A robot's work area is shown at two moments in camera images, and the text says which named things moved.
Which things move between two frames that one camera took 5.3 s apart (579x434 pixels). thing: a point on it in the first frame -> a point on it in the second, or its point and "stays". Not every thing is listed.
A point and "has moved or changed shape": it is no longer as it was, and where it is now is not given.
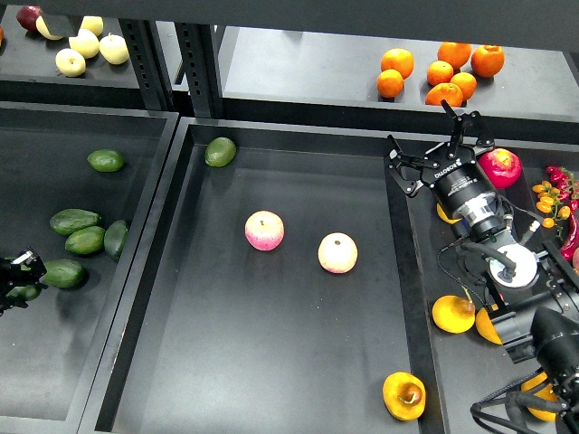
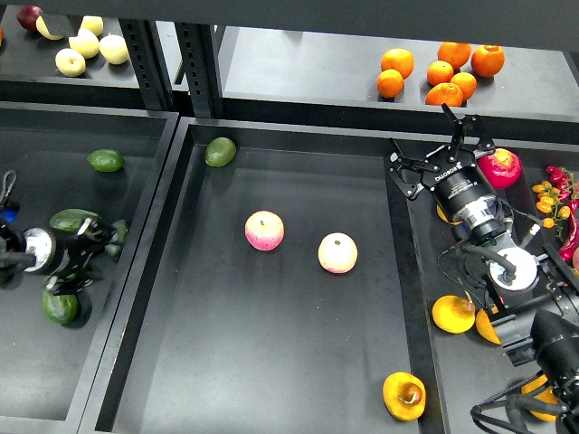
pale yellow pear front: x=70 y=62 stays
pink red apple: x=264 y=231 stays
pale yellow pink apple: x=337 y=252 stays
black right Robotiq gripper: x=456 y=175 stays
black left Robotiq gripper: x=27 y=268 -> x=74 y=252
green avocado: x=62 y=273 has moved or changed shape
